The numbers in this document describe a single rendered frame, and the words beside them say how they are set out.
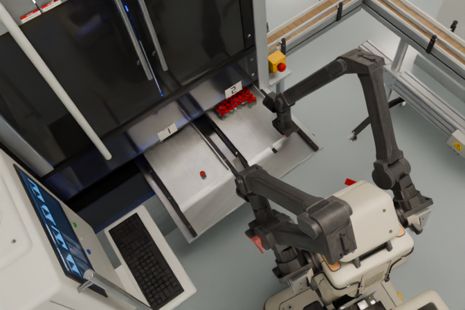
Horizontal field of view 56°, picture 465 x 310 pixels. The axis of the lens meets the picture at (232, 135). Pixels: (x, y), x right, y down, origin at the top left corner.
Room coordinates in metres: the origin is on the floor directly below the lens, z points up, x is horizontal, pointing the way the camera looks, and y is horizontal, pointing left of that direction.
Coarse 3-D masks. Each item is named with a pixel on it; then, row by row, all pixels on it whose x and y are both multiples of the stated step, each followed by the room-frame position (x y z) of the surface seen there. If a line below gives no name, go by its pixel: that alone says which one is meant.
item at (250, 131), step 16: (256, 96) 1.18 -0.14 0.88; (208, 112) 1.15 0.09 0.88; (240, 112) 1.11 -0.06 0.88; (256, 112) 1.10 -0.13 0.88; (272, 112) 1.08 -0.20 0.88; (224, 128) 1.04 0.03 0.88; (240, 128) 1.03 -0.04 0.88; (256, 128) 1.01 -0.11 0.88; (272, 128) 1.00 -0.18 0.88; (240, 144) 0.95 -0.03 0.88; (256, 144) 0.93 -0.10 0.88; (272, 144) 0.90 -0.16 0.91
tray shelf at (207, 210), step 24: (192, 120) 1.12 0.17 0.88; (216, 144) 0.97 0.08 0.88; (288, 144) 0.90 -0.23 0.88; (144, 168) 0.92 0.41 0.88; (264, 168) 0.81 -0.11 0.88; (288, 168) 0.79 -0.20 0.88; (216, 192) 0.74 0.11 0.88; (192, 216) 0.66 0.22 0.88; (216, 216) 0.64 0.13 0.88; (192, 240) 0.57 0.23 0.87
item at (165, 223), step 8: (152, 200) 0.91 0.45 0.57; (152, 208) 0.90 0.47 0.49; (160, 208) 0.91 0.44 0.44; (152, 216) 0.89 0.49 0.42; (160, 216) 0.90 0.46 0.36; (168, 216) 0.92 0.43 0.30; (160, 224) 0.89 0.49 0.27; (168, 224) 0.90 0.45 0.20; (168, 232) 0.89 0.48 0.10; (104, 240) 0.78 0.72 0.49; (104, 248) 0.76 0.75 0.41; (112, 248) 0.77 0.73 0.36; (112, 256) 0.76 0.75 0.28; (112, 264) 0.74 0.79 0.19; (120, 264) 0.76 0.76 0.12
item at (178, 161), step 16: (192, 128) 1.08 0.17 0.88; (160, 144) 1.03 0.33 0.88; (176, 144) 1.01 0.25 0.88; (192, 144) 0.99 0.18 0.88; (208, 144) 0.97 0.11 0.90; (160, 160) 0.95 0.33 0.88; (176, 160) 0.93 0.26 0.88; (192, 160) 0.92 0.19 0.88; (208, 160) 0.90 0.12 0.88; (160, 176) 0.87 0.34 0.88; (176, 176) 0.85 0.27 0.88; (192, 176) 0.84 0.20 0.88; (208, 176) 0.82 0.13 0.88; (224, 176) 0.80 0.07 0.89; (176, 192) 0.78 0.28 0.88; (192, 192) 0.76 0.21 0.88
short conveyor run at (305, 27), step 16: (320, 0) 1.62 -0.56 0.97; (336, 0) 1.64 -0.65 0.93; (352, 0) 1.62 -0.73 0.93; (304, 16) 1.57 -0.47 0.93; (320, 16) 1.53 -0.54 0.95; (336, 16) 1.55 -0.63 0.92; (272, 32) 1.48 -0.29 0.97; (288, 32) 1.49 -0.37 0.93; (304, 32) 1.47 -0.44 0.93; (320, 32) 1.50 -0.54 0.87; (272, 48) 1.41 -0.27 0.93; (288, 48) 1.41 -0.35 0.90
